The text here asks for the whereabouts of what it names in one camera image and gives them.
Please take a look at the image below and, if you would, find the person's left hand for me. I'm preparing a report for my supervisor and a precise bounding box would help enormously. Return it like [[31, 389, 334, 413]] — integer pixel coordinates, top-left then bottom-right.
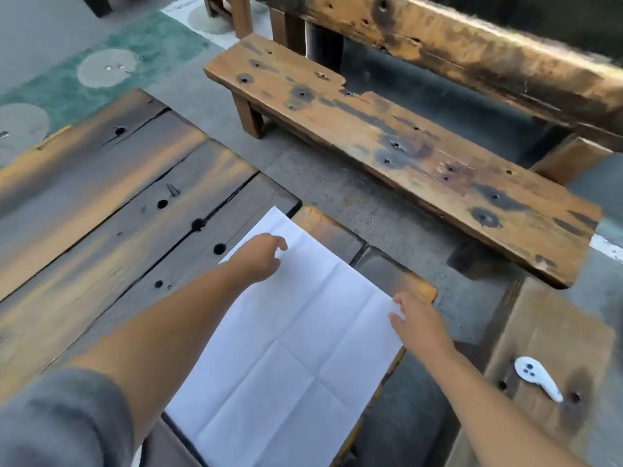
[[226, 233, 289, 283]]

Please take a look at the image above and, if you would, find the person's right hand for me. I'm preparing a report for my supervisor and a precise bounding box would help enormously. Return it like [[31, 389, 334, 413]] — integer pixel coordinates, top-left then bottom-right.
[[387, 292, 456, 368]]

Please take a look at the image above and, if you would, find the white napkin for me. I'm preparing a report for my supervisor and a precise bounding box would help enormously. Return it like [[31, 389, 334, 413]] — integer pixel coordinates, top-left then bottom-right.
[[164, 205, 406, 467]]

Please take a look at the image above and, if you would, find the dark brown tray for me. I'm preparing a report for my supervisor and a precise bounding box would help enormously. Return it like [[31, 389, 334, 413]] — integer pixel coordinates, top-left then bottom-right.
[[138, 412, 208, 467]]

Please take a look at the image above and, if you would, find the person's left forearm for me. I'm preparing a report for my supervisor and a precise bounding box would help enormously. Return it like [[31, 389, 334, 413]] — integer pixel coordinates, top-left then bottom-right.
[[67, 259, 244, 448]]

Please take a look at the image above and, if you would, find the white handheld controller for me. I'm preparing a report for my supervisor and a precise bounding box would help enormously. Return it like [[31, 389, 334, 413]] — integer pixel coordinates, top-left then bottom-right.
[[514, 356, 564, 403]]

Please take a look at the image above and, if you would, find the light wooden bench seat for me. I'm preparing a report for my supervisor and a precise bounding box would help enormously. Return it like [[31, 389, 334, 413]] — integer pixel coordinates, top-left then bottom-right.
[[204, 33, 604, 290]]

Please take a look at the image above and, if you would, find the small wooden stool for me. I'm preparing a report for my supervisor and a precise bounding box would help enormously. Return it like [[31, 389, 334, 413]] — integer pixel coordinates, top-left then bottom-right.
[[203, 0, 254, 40]]

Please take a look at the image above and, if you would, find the wooden bench backrest frame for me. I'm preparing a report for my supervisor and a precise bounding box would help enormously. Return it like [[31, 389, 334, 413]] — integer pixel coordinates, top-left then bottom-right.
[[248, 0, 623, 154]]

